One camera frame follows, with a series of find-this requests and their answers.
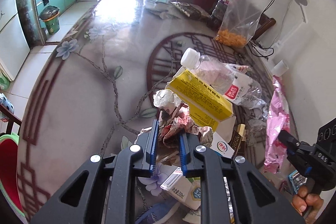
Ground pink foil wrapper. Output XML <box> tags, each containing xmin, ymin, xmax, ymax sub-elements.
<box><xmin>264</xmin><ymin>76</ymin><xmax>290</xmax><ymax>174</ymax></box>

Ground dark wooden chair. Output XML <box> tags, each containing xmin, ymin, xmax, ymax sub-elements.
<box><xmin>252</xmin><ymin>14</ymin><xmax>276</xmax><ymax>40</ymax></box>

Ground white cup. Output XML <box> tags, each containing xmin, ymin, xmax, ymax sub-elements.
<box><xmin>271</xmin><ymin>60</ymin><xmax>289</xmax><ymax>77</ymax></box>

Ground dark snack packet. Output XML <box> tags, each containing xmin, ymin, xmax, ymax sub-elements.
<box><xmin>171</xmin><ymin>2</ymin><xmax>210</xmax><ymax>21</ymax></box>

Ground black gold small box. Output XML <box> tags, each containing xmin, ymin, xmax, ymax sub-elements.
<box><xmin>229</xmin><ymin>124</ymin><xmax>246</xmax><ymax>158</ymax></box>

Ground crushed clear plastic bottle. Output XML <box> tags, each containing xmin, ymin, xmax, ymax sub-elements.
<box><xmin>181</xmin><ymin>48</ymin><xmax>266</xmax><ymax>110</ymax></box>

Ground white refrigerator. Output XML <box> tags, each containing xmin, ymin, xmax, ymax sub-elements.
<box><xmin>0</xmin><ymin>0</ymin><xmax>30</xmax><ymax>81</ymax></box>

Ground person's right hand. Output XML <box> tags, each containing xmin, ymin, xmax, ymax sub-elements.
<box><xmin>291</xmin><ymin>185</ymin><xmax>324</xmax><ymax>223</ymax></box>

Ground yellow medicine box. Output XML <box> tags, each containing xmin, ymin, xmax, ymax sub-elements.
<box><xmin>166</xmin><ymin>67</ymin><xmax>236</xmax><ymax>136</ymax></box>

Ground clear bag orange snacks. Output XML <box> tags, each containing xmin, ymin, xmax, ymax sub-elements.
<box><xmin>215</xmin><ymin>0</ymin><xmax>264</xmax><ymax>48</ymax></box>

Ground white milk carton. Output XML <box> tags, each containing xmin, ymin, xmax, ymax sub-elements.
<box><xmin>160</xmin><ymin>167</ymin><xmax>201</xmax><ymax>210</ymax></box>

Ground white newspaper ball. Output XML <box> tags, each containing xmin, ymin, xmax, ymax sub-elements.
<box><xmin>242</xmin><ymin>98</ymin><xmax>268</xmax><ymax>137</ymax></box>

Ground red bowl green rim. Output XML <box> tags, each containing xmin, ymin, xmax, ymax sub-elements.
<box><xmin>1</xmin><ymin>132</ymin><xmax>26</xmax><ymax>220</ymax></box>

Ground green kitchen trash bin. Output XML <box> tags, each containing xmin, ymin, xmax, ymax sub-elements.
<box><xmin>39</xmin><ymin>6</ymin><xmax>60</xmax><ymax>35</ymax></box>

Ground red brown paper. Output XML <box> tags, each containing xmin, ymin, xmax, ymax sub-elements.
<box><xmin>158</xmin><ymin>102</ymin><xmax>214</xmax><ymax>148</ymax></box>

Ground crumpled white paper ball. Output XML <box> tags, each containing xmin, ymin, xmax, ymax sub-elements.
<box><xmin>153</xmin><ymin>89</ymin><xmax>182</xmax><ymax>114</ymax></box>

